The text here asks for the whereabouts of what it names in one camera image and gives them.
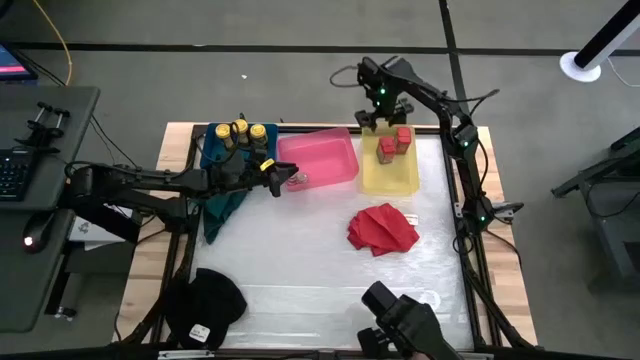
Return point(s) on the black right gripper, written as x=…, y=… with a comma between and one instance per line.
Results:
x=385, y=114

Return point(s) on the grey equipment cart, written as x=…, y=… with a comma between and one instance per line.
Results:
x=615, y=215

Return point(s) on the red cloth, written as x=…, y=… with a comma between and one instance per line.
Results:
x=382, y=230

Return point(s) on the white stand with black pole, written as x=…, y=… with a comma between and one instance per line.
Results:
x=580, y=70

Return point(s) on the grey desk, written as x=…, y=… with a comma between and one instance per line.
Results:
x=20, y=290

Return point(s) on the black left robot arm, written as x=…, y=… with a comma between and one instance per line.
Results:
x=150, y=177

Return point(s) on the white paper tag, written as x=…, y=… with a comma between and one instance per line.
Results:
x=412, y=218

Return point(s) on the white box with logo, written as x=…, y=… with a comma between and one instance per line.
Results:
x=75, y=235

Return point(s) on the black knit cap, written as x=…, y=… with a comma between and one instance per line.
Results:
x=205, y=305

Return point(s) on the black desk clamp mount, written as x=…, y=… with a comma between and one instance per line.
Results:
x=45, y=132

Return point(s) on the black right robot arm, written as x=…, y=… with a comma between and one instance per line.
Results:
x=467, y=150

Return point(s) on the black computer mouse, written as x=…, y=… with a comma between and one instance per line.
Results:
x=40, y=230

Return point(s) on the patterned paprika tin red lid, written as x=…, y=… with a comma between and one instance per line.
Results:
x=386, y=149
x=403, y=139

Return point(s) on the teal cloth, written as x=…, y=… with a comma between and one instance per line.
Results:
x=220, y=215

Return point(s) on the brown chili jar yellow lid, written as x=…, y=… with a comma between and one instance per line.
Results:
x=223, y=131
x=241, y=126
x=258, y=132

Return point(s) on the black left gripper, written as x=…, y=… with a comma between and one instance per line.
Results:
x=240, y=172

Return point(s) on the black bulky device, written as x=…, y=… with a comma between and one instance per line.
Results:
x=410, y=325

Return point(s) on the black keyboard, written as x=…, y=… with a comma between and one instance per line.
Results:
x=15, y=172

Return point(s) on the pink plastic bin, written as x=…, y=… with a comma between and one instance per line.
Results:
x=325, y=157

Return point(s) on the lit computer screen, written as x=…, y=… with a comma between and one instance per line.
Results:
x=12, y=62

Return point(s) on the yellow plastic bin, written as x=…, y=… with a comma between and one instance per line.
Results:
x=395, y=177

